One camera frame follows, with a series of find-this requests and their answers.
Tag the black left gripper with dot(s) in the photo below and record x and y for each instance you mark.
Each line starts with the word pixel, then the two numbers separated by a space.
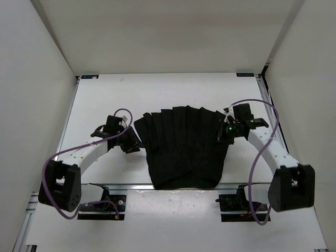
pixel 134 142

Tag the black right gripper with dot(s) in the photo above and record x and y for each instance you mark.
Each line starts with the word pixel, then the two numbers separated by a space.
pixel 221 137

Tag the black pleated skirt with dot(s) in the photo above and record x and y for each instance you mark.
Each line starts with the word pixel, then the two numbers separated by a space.
pixel 182 150

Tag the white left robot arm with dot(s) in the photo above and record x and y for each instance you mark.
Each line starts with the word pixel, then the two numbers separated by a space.
pixel 63 177

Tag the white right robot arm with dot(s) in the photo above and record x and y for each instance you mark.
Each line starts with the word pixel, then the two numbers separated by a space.
pixel 293 184

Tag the blue right corner label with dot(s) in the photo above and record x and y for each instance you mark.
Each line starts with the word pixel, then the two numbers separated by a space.
pixel 244 74

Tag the blue corner label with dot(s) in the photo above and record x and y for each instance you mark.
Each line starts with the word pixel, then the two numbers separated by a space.
pixel 89 76
pixel 244 74

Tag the blue left corner label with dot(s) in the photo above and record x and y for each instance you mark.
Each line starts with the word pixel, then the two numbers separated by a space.
pixel 89 76

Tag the white front cover board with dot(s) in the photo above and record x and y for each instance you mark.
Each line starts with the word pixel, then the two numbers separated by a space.
pixel 175 221

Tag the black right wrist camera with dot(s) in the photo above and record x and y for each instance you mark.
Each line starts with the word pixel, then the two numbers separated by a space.
pixel 242 112

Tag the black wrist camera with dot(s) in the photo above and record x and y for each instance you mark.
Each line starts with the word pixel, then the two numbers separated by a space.
pixel 242 112
pixel 113 125

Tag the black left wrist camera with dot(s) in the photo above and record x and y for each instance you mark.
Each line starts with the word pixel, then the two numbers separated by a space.
pixel 113 125

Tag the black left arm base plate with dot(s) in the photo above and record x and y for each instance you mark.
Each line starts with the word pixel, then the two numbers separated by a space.
pixel 112 209

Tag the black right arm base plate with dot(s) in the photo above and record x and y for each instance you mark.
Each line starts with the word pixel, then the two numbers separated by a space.
pixel 235 209

